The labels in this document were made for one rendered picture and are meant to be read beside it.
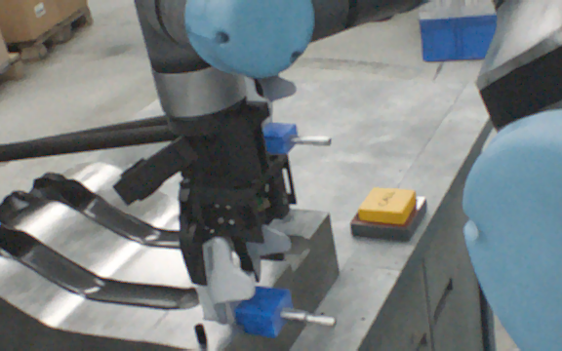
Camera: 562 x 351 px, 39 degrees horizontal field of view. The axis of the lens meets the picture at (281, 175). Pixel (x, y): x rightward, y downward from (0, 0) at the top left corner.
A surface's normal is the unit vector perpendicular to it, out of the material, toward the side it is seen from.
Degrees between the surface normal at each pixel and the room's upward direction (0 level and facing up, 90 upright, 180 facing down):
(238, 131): 90
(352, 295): 0
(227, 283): 77
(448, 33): 91
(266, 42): 90
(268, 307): 0
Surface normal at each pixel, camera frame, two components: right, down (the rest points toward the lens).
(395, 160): -0.18, -0.88
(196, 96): 0.04, 0.44
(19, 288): 0.26, -0.75
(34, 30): 0.96, -0.05
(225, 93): 0.60, 0.26
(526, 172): -0.81, 0.47
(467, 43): -0.32, 0.49
